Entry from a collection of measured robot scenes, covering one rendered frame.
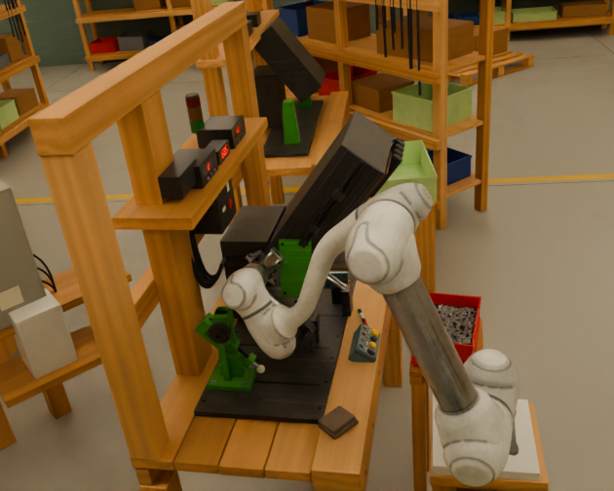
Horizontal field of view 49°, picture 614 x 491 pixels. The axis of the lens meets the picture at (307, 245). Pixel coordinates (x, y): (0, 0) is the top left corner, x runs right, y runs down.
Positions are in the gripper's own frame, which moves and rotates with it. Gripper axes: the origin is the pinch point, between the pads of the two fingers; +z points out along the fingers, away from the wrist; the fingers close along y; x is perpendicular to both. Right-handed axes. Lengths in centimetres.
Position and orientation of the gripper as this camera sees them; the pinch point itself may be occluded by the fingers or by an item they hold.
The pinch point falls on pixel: (271, 259)
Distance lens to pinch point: 229.4
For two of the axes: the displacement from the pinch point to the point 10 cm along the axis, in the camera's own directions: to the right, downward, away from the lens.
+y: -7.0, -7.1, -0.2
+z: 2.1, -2.4, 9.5
